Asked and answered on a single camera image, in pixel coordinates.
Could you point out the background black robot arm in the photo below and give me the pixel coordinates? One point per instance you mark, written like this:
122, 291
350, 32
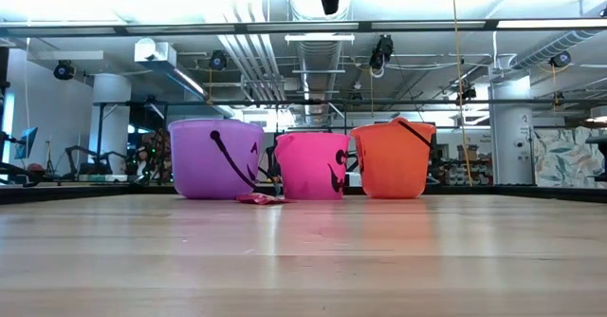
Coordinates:
95, 158

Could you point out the pink halloween bucket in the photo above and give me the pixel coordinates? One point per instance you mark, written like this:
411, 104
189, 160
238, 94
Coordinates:
308, 165

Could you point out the orange halloween bucket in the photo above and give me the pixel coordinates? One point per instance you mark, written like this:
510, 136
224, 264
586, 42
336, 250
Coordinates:
389, 160

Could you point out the purple halloween bucket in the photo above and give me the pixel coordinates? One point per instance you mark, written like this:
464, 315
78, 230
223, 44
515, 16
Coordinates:
199, 160

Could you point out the white ceiling light fixture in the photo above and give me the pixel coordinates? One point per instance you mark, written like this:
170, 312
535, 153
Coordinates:
319, 38

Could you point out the white ceiling unit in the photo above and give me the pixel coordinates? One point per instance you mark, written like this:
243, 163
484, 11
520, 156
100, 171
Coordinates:
154, 51

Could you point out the plain white column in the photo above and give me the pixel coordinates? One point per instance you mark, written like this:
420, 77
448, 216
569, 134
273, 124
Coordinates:
111, 117

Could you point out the red Skittles packet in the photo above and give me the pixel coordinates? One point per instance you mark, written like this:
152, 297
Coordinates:
261, 199

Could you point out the cluttered storage shelf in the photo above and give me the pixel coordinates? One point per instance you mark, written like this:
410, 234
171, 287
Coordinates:
462, 167

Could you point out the wide white column with signs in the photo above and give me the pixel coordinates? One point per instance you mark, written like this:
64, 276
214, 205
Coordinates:
512, 136

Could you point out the blue computer monitor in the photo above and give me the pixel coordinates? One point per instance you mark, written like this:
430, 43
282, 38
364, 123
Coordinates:
26, 142

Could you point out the black floor stand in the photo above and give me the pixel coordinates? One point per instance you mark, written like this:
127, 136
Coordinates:
19, 174

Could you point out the leaf pattern panel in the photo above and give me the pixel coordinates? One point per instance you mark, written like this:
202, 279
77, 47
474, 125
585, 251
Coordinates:
564, 158

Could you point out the overhead frame crossbar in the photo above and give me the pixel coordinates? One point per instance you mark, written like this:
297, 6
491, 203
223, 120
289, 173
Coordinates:
308, 26

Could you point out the silver ventilation duct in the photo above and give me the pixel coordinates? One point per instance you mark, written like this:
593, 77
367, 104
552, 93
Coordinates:
320, 58

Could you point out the silver flexible duct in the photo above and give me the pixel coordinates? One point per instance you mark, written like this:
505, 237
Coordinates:
550, 49

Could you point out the black aluminium table frame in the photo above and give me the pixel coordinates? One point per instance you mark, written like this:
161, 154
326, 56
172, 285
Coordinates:
521, 191

